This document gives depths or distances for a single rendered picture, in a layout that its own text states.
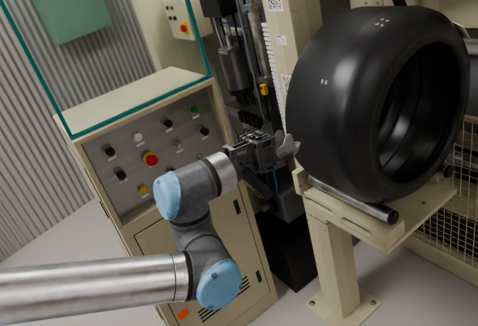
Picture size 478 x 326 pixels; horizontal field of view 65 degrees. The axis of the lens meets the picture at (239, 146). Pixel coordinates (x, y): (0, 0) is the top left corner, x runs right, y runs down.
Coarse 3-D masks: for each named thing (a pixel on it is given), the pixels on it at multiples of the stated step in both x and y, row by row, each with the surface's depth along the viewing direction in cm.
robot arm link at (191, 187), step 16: (176, 176) 76; (192, 176) 77; (208, 176) 78; (160, 192) 76; (176, 192) 74; (192, 192) 76; (208, 192) 78; (160, 208) 79; (176, 208) 75; (192, 208) 77; (208, 208) 81
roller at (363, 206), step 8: (312, 184) 133; (320, 184) 129; (328, 192) 127; (336, 192) 124; (344, 200) 122; (352, 200) 119; (360, 208) 117; (368, 208) 114; (376, 208) 112; (384, 208) 111; (376, 216) 112; (384, 216) 109; (392, 216) 108; (392, 224) 110
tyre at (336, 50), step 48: (336, 48) 95; (384, 48) 88; (432, 48) 117; (288, 96) 105; (336, 96) 91; (384, 96) 90; (432, 96) 126; (336, 144) 94; (384, 144) 136; (432, 144) 124; (384, 192) 103
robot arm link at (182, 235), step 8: (208, 216) 81; (176, 224) 78; (184, 224) 78; (192, 224) 78; (200, 224) 79; (208, 224) 81; (176, 232) 80; (184, 232) 79; (192, 232) 78; (200, 232) 78; (208, 232) 78; (216, 232) 81; (176, 240) 81; (184, 240) 78; (176, 248) 85
